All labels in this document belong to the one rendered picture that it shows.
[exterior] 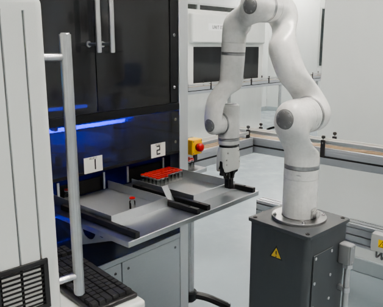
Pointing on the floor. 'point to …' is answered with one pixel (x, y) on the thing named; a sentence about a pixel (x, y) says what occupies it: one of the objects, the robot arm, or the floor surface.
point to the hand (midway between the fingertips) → (229, 183)
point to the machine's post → (177, 159)
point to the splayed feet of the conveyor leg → (207, 298)
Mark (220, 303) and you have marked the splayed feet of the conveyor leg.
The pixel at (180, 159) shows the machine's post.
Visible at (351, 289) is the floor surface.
